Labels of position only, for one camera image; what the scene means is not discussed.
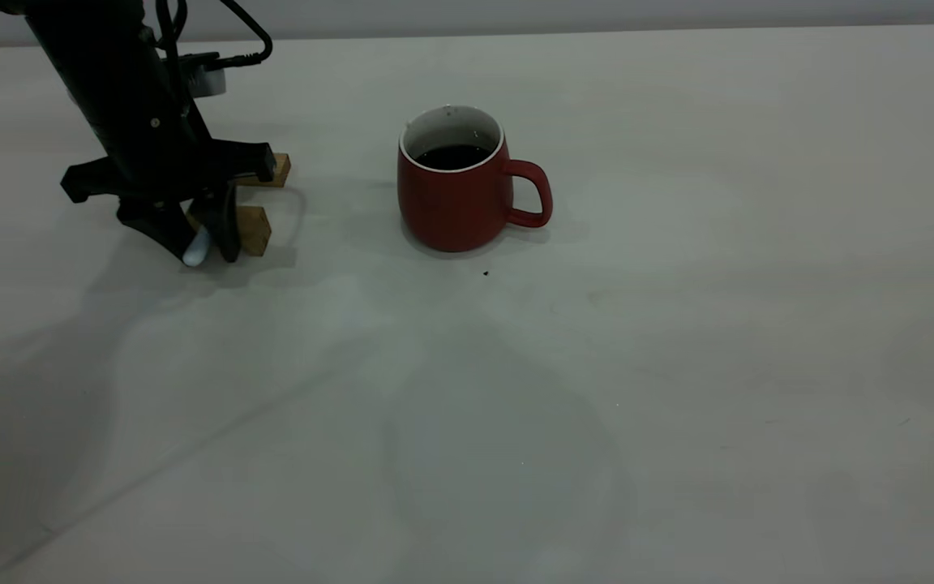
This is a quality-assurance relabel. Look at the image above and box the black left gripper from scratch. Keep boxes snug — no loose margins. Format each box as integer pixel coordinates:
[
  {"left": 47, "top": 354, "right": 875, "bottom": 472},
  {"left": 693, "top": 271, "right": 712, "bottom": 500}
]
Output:
[{"left": 60, "top": 89, "right": 277, "bottom": 263}]

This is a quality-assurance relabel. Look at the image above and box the black camera cable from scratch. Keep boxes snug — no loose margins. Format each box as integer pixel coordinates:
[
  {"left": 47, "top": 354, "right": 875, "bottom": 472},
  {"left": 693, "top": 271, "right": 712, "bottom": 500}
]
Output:
[{"left": 155, "top": 0, "right": 274, "bottom": 70}]

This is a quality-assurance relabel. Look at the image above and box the flat rectangular wooden block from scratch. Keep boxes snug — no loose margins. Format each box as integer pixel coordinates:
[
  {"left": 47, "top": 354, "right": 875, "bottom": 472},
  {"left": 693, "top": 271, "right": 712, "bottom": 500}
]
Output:
[{"left": 236, "top": 152, "right": 292, "bottom": 189}]

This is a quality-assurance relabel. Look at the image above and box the red ceramic mug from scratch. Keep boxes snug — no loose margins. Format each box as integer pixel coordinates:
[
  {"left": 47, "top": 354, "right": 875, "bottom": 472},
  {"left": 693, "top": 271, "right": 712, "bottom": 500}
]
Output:
[{"left": 397, "top": 105, "right": 554, "bottom": 252}]

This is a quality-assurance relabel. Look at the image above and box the spoon with pale blue handle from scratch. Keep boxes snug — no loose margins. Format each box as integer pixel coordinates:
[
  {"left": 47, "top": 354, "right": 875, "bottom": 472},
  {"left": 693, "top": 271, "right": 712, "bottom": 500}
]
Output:
[{"left": 182, "top": 225, "right": 211, "bottom": 267}]

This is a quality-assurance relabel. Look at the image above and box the arched wooden block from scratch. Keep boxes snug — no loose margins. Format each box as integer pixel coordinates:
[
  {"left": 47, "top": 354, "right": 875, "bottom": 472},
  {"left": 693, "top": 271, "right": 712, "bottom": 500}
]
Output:
[{"left": 185, "top": 205, "right": 272, "bottom": 257}]

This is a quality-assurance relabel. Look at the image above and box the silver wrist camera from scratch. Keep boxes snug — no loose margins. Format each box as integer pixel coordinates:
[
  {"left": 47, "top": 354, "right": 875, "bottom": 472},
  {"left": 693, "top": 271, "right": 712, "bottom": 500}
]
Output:
[{"left": 179, "top": 53, "right": 229, "bottom": 98}]

